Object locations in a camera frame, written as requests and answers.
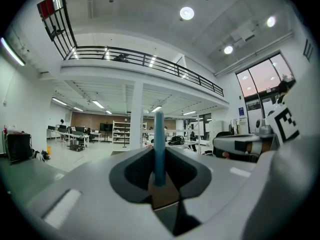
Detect large white shelf rack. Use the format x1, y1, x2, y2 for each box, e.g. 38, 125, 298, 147
142, 113, 201, 152

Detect black office chair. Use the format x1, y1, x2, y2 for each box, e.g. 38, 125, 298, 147
215, 131, 236, 141

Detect red wall panel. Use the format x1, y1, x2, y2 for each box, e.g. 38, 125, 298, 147
38, 0, 56, 19

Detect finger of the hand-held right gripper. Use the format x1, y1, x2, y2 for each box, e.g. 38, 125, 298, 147
212, 134, 262, 163

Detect black balcony railing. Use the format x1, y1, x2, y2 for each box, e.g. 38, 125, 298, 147
37, 0, 225, 97

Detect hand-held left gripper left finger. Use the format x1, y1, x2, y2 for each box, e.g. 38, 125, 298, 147
24, 145, 176, 240

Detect small black swivel chair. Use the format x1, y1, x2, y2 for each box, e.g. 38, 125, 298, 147
84, 127, 96, 144

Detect white square pillar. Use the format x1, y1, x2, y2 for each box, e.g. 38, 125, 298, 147
129, 81, 144, 150

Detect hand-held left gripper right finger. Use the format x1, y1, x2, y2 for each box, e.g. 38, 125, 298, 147
164, 145, 258, 237

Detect ceiling air conditioner unit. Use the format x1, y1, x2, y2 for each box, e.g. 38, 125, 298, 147
229, 21, 258, 45

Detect white ceiling pipe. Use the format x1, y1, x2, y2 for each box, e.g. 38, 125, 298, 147
214, 30, 293, 77

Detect row of white desks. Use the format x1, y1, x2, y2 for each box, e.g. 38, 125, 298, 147
47, 128, 90, 147

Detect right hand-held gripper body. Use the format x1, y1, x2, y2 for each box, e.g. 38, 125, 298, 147
254, 81, 317, 151

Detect white locker cabinet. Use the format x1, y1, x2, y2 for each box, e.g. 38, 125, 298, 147
209, 120, 225, 145

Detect single white desk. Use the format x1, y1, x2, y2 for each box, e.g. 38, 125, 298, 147
89, 131, 103, 144

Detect black screen on stand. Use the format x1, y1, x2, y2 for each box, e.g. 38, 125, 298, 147
99, 122, 114, 143

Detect narrow white shelf unit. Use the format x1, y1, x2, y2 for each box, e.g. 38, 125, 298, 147
112, 120, 131, 144

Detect black panel cart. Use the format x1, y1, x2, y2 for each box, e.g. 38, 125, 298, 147
3, 131, 33, 165

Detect black platform trolley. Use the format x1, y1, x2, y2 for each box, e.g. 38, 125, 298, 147
67, 136, 87, 152

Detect black and white gear pile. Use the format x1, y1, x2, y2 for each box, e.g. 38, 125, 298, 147
32, 149, 51, 162

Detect ceiling tube lights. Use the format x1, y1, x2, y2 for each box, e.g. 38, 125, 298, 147
0, 37, 198, 116

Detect large dark-framed window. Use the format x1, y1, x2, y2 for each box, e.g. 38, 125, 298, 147
236, 53, 296, 135

